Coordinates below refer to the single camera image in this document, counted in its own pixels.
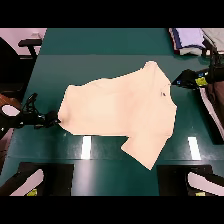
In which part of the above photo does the lavender garment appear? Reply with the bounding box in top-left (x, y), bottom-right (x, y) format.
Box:
top-left (173, 27), bottom-right (206, 51)

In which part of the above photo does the cream T-shirt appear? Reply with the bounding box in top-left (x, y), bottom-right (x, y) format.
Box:
top-left (57, 60), bottom-right (178, 171)

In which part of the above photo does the black cable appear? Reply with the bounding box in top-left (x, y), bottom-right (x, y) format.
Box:
top-left (21, 92), bottom-right (39, 114)

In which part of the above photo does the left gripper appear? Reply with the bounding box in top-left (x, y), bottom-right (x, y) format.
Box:
top-left (44, 110), bottom-right (63, 129)

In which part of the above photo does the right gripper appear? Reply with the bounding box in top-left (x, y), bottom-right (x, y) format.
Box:
top-left (171, 68), bottom-right (210, 90)

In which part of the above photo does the white garment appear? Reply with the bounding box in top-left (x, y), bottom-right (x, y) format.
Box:
top-left (201, 27), bottom-right (224, 52)

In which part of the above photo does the black chair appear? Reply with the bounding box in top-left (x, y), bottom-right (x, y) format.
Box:
top-left (0, 36), bottom-right (44, 98)

